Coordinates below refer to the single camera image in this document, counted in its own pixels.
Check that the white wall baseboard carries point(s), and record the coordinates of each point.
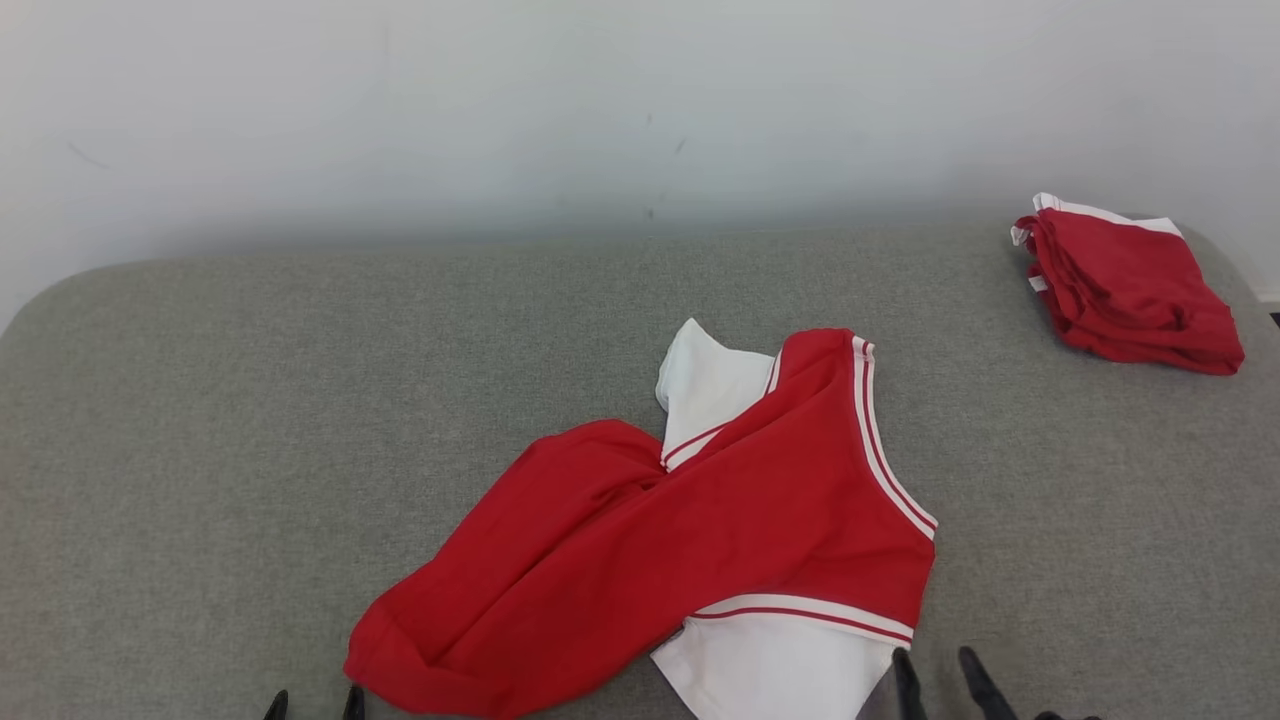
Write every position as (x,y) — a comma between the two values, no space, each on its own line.
(1270,305)

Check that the red Bulls 23 shorts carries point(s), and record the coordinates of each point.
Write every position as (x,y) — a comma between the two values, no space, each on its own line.
(1130,290)

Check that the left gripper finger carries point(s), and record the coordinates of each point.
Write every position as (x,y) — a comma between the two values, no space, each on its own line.
(276,708)
(354,705)

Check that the red white Bulls jersey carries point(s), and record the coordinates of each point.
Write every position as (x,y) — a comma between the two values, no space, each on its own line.
(640,560)

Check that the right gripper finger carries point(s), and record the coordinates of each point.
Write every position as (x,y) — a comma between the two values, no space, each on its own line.
(988,690)
(908,690)

